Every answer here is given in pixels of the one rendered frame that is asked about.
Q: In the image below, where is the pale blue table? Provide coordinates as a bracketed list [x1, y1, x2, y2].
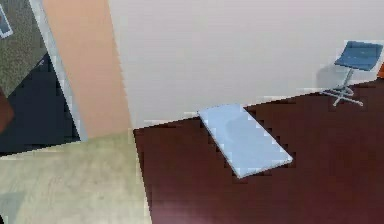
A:
[197, 103, 294, 179]

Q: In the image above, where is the orange room door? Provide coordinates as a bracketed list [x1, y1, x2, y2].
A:
[41, 0, 133, 140]

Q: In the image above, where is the blue swivel chair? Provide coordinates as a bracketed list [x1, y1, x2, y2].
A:
[320, 40, 384, 108]

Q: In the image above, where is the dark brown furniture piece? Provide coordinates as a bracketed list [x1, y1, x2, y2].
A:
[0, 87, 15, 133]

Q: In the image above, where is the framed wall picture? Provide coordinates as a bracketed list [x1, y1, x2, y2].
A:
[0, 3, 14, 40]

